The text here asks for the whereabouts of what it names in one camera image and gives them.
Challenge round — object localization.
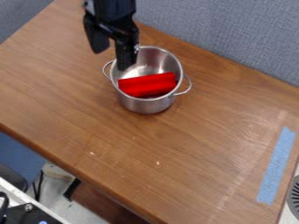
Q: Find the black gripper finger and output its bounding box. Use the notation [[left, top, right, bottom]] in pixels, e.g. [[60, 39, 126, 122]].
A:
[[83, 13, 110, 53], [115, 23, 139, 71]]

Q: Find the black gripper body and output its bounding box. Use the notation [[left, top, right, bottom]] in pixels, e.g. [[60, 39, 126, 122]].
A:
[[83, 0, 138, 36]]

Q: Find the metal pot with handles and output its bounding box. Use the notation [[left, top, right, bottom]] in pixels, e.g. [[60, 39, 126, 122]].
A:
[[103, 45, 192, 115]]

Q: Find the red block object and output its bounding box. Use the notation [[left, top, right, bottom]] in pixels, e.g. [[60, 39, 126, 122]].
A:
[[118, 72, 176, 98]]

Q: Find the grey round object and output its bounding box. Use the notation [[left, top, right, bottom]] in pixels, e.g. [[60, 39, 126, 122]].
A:
[[287, 175, 299, 220]]

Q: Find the black chair base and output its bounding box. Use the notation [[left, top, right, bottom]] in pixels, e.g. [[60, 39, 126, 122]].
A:
[[0, 164, 28, 192]]

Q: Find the black table leg foot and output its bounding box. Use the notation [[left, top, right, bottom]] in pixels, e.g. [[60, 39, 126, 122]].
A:
[[63, 178, 80, 200]]

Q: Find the blue tape strip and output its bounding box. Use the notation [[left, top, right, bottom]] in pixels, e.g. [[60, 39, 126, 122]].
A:
[[257, 127, 297, 206]]

